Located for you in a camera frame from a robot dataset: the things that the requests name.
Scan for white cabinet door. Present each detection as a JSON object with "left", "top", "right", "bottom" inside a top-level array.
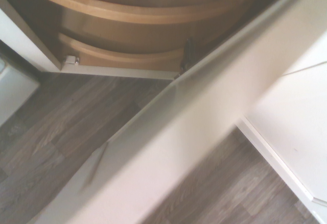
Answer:
[{"left": 25, "top": 0, "right": 327, "bottom": 224}]

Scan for wooden lazy susan shelves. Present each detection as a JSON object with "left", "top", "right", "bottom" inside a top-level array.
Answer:
[{"left": 25, "top": 0, "right": 293, "bottom": 71}]

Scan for white magnetic door catch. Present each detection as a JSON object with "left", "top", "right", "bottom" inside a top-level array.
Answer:
[{"left": 62, "top": 55, "right": 81, "bottom": 66}]

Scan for white kitchen stove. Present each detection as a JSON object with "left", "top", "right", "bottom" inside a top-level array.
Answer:
[{"left": 0, "top": 39, "right": 41, "bottom": 128}]

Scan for white base cabinet frame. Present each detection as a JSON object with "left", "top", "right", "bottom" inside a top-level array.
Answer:
[{"left": 0, "top": 0, "right": 327, "bottom": 211}]

